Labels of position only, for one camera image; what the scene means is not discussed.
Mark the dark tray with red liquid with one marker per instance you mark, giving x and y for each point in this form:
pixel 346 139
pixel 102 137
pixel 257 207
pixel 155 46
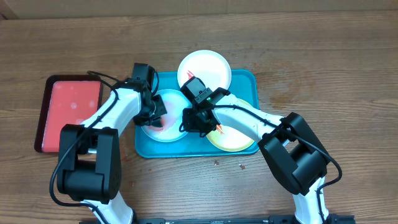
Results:
pixel 67 99

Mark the light blue plate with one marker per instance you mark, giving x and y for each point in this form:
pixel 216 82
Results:
pixel 175 103

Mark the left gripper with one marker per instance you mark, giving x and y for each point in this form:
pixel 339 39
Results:
pixel 141 121

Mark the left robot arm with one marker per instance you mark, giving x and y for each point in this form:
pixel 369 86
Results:
pixel 88 173

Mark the yellow-green plate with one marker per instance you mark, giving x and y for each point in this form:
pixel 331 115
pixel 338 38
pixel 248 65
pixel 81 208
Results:
pixel 229 139

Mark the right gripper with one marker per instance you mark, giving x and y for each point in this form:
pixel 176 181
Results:
pixel 192 127

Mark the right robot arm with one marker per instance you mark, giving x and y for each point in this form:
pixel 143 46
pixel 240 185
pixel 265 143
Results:
pixel 295 156

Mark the teal plastic serving tray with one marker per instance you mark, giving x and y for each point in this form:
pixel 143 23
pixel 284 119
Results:
pixel 244 86

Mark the white plate with red stain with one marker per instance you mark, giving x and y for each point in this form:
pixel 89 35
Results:
pixel 209 66

